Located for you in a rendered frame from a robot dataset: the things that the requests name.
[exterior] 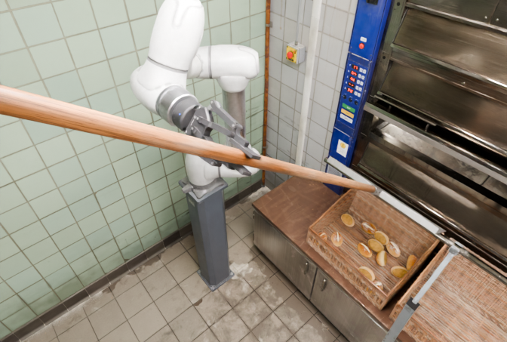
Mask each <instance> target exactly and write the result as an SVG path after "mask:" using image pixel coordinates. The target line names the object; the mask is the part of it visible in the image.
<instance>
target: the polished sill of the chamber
mask: <svg viewBox="0 0 507 342"><path fill-rule="evenodd" d="M368 137H370V138H372V139H373V140H375V141H377V142H378V143H381V144H382V145H383V146H386V147H388V148H389V149H391V150H393V151H394V152H396V153H398V154H399V155H401V156H403V157H405V158H406V159H408V160H410V161H412V162H413V163H415V164H417V165H418V166H420V167H422V168H424V169H426V170H427V171H429V172H431V173H433V174H434V175H436V176H438V177H440V178H441V179H443V180H445V181H447V182H448V183H450V184H452V185H454V186H455V187H457V188H459V189H460V190H462V191H464V192H465V193H468V194H469V195H470V196H473V197H475V198H476V199H478V200H480V201H481V202H483V203H484V204H486V205H489V206H490V207H491V208H494V209H495V210H497V211H499V212H500V213H502V214H504V215H505V216H507V199H505V198H503V197H502V196H499V195H497V194H496V193H494V192H492V191H490V190H489V189H487V188H485V187H483V186H482V185H480V184H478V183H476V182H474V181H473V180H470V179H468V178H467V177H465V176H463V175H461V174H459V173H458V172H456V171H454V170H452V169H450V168H448V167H447V166H445V165H443V164H441V163H440V162H437V161H435V160H434V159H432V158H430V157H428V156H427V155H425V154H423V153H421V152H420V151H418V150H416V149H414V148H412V147H411V146H408V145H407V144H405V143H403V142H401V141H399V140H397V139H395V138H394V137H392V136H390V135H388V134H387V133H385V132H383V131H381V130H380V129H378V128H374V129H373V130H371V131H370V133H369V135H368Z"/></svg>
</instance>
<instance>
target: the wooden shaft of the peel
mask: <svg viewBox="0 0 507 342"><path fill-rule="evenodd" d="M0 114H1V115H5V116H11V117H15V118H19V119H25V120H30V121H34V122H40V123H44V124H47V125H54V126H58V127H61V128H68V129H72V130H76V131H83V132H87V133H90V134H97V135H101V136H104V137H111V138H115V139H119V140H126V141H129V142H133V143H140V144H143V145H147V146H154V147H158V148H162V149H168V150H172V151H176V152H180V153H186V154H190V155H194V156H200V157H205V158H209V159H215V160H219V161H223V162H229V163H233V164H237V165H243V166H248V167H251V168H258V169H262V170H265V171H272V172H276V173H279V174H286V175H290V176H294V177H301V178H304V179H308V180H315V181H318V182H322V183H329V184H333V185H337V186H344V187H347V188H351V189H357V190H361V191H365V192H369V193H373V192H375V190H376V188H375V186H372V185H369V184H365V183H361V182H358V181H355V180H350V179H347V178H344V177H338V176H336V175H332V174H328V173H324V172H321V171H316V170H313V169H311V168H305V167H302V166H299V165H294V164H291V163H288V162H283V161H280V160H277V159H272V158H269V157H266V156H261V155H259V156H261V159H260V160H257V159H252V158H251V157H249V156H248V155H246V154H245V153H243V152H242V151H241V150H239V149H236V148H232V147H230V146H224V145H222V144H218V143H213V142H210V141H207V140H202V139H199V138H196V137H191V136H188V135H185V134H180V133H177V132H174V131H169V130H166V129H163V128H158V127H155V126H151V125H147V124H143V123H141V122H135V121H132V120H130V119H124V118H122V117H118V116H114V115H110V114H107V113H104V112H99V111H96V110H93V109H88V108H85V107H82V106H77V105H74V104H71V103H66V102H63V101H60V100H55V99H52V98H49V97H43V96H41V95H37V94H33V93H29V92H26V91H21V90H18V89H16V88H10V87H8V86H4V85H0Z"/></svg>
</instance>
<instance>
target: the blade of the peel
mask: <svg viewBox="0 0 507 342"><path fill-rule="evenodd" d="M327 162H329V163H331V164H332V165H333V166H335V167H336V168H338V169H340V170H341V171H342V172H344V173H345V174H347V175H349V176H350V177H351V178H352V179H354V180H356V181H358V182H361V183H365V184H369V185H371V184H373V185H376V184H374V183H372V182H371V181H369V180H368V179H367V178H365V177H363V176H362V175H360V174H359V173H357V172H356V171H354V170H352V169H351V168H349V167H347V166H345V165H344V164H342V163H341V162H338V161H337V160H336V159H334V158H332V157H329V159H328V160H327ZM379 197H381V198H382V199H384V200H385V201H387V202H388V203H389V204H391V205H393V206H394V207H396V208H397V209H398V210H400V211H402V212H403V213H405V214H406V215H407V216H409V217H410V218H412V219H413V220H415V221H416V222H417V223H419V224H421V225H422V226H424V227H425V228H426V229H428V230H430V231H431V232H433V233H434V234H438V233H443V232H446V230H443V229H442V228H440V227H439V226H438V225H436V224H435V223H433V222H431V221H430V220H429V219H427V218H426V217H424V216H422V215H421V214H420V213H418V212H417V211H414V210H413V209H412V208H410V207H409V206H407V205H405V204H404V203H403V202H401V201H400V200H398V199H396V198H395V197H394V196H392V195H391V194H389V193H387V192H386V191H385V190H383V191H382V192H381V193H380V195H379Z"/></svg>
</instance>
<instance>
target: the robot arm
mask: <svg viewBox="0 0 507 342"><path fill-rule="evenodd" d="M203 28H204V8H203V6H202V5H201V2H200V1H199V0H165V1H164V3H163V4H162V6H161V7H160V9H159V12H158V15H157V17H156V20H155V25H154V27H153V31H152V36H151V39H150V43H149V53H148V57H147V59H146V62H145V63H144V65H142V66H140V67H138V68H136V69H135V70H134V71H133V72H132V74H131V78H130V85H131V90H132V91H133V93H134V95H135V97H136V98H137V99H138V100H139V101H140V102H141V103H142V104H143V105H144V106H145V107H146V108H147V109H148V110H149V111H150V112H152V113H154V114H156V115H157V116H160V117H161V118H162V119H164V120H165V121H166V122H167V123H168V124H169V125H171V126H174V127H176V128H179V129H180V130H181V131H182V132H183V133H185V134H186V135H188V136H191V137H196V138H199V139H202V140H207V141H210V142H213V143H215V142H214V141H213V138H212V137H211V136H210V133H211V132H212V130H213V129H214V130H216V131H219V132H220V133H222V134H225V135H226V142H225V143H224V144H223V145H224V146H230V147H232V148H236V149H239V150H241V151H242V152H243V153H245V154H246V155H248V156H249V157H251V158H252V159H257V160H260V159H261V156H259V155H260V154H259V152H258V151H257V150H256V149H254V148H251V145H250V143H249V142H248V141H247V140H246V120H245V113H246V107H245V88H246V87H247V85H248V82H249V80H250V79H254V78H255V77H256V76H257V75H258V73H259V72H260V65H259V56H258V53H257V52H256V51H255V50H254V49H252V48H249V47H246V46H243V45H211V46H203V47H199V46H200V44H201V39H202V36H203V31H204V30H203ZM193 78H197V79H216V80H217V82H218V84H219V86H220V87H221V88H222V94H223V107H222V105H221V103H220V102H217V101H215V100H211V101H210V105H209V106H208V107H206V106H202V105H201V104H200V103H199V102H198V100H197V98H196V97H195V96H194V95H192V94H190V93H189V92H188V91H187V90H186V80H187V79H193ZM212 112H215V113H216V114H217V115H218V116H219V117H220V118H221V119H222V120H223V121H224V122H225V127H223V126H222V125H219V124H217V123H216V122H214V117H213V114H212ZM185 164H186V173H187V175H188V177H185V178H183V179H182V183H183V184H185V185H186V186H185V187H183V188H182V191H183V193H188V192H191V191H192V192H193V193H194V194H195V196H196V198H197V199H201V198H202V197H203V196H205V195H206V194H208V193H210V192H211V191H213V190H215V189H216V188H218V187H219V186H223V185H224V184H225V183H224V180H221V179H219V177H248V176H251V175H252V174H255V173H257V172H258V170H259V169H258V168H251V167H248V166H243V165H237V164H233V163H229V162H223V161H219V160H215V159H209V158H205V157H200V156H194V155H190V154H186V160H185Z"/></svg>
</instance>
